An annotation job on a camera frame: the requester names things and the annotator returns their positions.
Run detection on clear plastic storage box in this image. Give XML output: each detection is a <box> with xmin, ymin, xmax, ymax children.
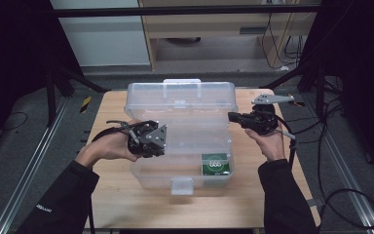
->
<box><xmin>124</xmin><ymin>78</ymin><xmax>239</xmax><ymax>196</ymax></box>

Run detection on thin black floor cable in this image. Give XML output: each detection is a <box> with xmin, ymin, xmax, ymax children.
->
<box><xmin>0</xmin><ymin>111</ymin><xmax>29</xmax><ymax>133</ymax></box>

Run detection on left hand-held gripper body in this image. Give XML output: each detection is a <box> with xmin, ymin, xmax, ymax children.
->
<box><xmin>127</xmin><ymin>120</ymin><xmax>168</xmax><ymax>159</ymax></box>

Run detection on yellow black striped tape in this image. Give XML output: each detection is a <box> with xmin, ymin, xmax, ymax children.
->
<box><xmin>287</xmin><ymin>93</ymin><xmax>306</xmax><ymax>108</ymax></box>
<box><xmin>79</xmin><ymin>96</ymin><xmax>93</xmax><ymax>114</ymax></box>

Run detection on right hand-held gripper cable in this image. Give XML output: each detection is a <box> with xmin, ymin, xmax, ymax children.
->
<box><xmin>274</xmin><ymin>114</ymin><xmax>298</xmax><ymax>171</ymax></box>

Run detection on person's right hand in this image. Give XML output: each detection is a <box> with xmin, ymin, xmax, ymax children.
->
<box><xmin>244</xmin><ymin>127</ymin><xmax>288</xmax><ymax>163</ymax></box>

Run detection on dark curtain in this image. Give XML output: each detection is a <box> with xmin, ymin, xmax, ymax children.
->
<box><xmin>300</xmin><ymin>0</ymin><xmax>374</xmax><ymax>181</ymax></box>
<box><xmin>0</xmin><ymin>0</ymin><xmax>81</xmax><ymax>157</ymax></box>

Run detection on light wooden desk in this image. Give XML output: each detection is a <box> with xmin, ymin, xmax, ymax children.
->
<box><xmin>138</xmin><ymin>0</ymin><xmax>322</xmax><ymax>72</ymax></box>

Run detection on hand-held gripper cable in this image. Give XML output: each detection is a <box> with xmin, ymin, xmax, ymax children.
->
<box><xmin>274</xmin><ymin>114</ymin><xmax>298</xmax><ymax>171</ymax></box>
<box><xmin>87</xmin><ymin>119</ymin><xmax>159</xmax><ymax>234</ymax></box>

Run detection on person's left hand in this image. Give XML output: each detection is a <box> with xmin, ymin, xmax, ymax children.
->
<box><xmin>75</xmin><ymin>119</ymin><xmax>144</xmax><ymax>169</ymax></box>

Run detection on black metal stand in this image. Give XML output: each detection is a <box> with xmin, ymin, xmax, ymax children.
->
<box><xmin>259</xmin><ymin>61</ymin><xmax>328</xmax><ymax>121</ymax></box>
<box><xmin>43</xmin><ymin>58</ymin><xmax>111</xmax><ymax>129</ymax></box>

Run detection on black horizontal bar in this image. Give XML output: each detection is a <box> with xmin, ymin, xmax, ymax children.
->
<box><xmin>50</xmin><ymin>5</ymin><xmax>321</xmax><ymax>19</ymax></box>

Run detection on aluminium floor rail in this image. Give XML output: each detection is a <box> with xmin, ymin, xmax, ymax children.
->
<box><xmin>305</xmin><ymin>94</ymin><xmax>374</xmax><ymax>234</ymax></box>
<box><xmin>0</xmin><ymin>97</ymin><xmax>70</xmax><ymax>234</ymax></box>

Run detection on black cables under desk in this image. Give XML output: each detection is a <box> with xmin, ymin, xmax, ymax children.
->
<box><xmin>261</xmin><ymin>13</ymin><xmax>307</xmax><ymax>71</ymax></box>

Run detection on white cabinet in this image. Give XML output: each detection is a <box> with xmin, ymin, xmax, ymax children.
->
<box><xmin>50</xmin><ymin>0</ymin><xmax>151</xmax><ymax>67</ymax></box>

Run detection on left hand-held gripper cable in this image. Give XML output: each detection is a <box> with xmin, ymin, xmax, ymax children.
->
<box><xmin>87</xmin><ymin>119</ymin><xmax>159</xmax><ymax>234</ymax></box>

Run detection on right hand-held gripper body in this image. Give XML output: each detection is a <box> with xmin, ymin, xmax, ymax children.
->
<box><xmin>246</xmin><ymin>94</ymin><xmax>295</xmax><ymax>137</ymax></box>

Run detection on green cardboard box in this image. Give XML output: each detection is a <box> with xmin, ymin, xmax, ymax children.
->
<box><xmin>201</xmin><ymin>153</ymin><xmax>231</xmax><ymax>176</ymax></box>

